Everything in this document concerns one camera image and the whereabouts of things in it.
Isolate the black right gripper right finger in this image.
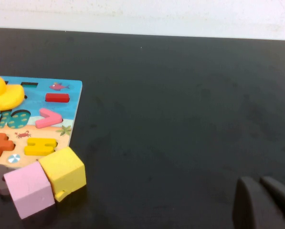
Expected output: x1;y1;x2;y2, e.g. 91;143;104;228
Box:
259;176;285;229

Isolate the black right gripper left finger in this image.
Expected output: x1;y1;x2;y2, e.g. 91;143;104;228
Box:
232;176;285;229

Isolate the yellow equals sign piece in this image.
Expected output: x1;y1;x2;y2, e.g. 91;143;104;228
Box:
24;137;58;156

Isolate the pink greater-than sign piece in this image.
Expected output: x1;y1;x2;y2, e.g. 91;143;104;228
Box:
35;108;63;129

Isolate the red minus sign piece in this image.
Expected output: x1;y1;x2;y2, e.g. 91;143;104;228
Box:
45;93;70;104

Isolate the colourful wooden number puzzle board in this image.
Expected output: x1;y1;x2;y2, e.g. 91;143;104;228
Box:
0;75;83;170

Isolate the orange plus sign piece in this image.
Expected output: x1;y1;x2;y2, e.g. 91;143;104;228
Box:
0;133;16;159

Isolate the yellow wooden cube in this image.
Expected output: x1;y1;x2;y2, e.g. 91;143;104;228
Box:
38;146;87;203

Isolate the lilac wooden cube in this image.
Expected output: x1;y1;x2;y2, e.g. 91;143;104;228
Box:
3;162;56;220

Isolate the yellow rubber duck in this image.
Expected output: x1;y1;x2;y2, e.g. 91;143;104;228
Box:
0;75;25;111

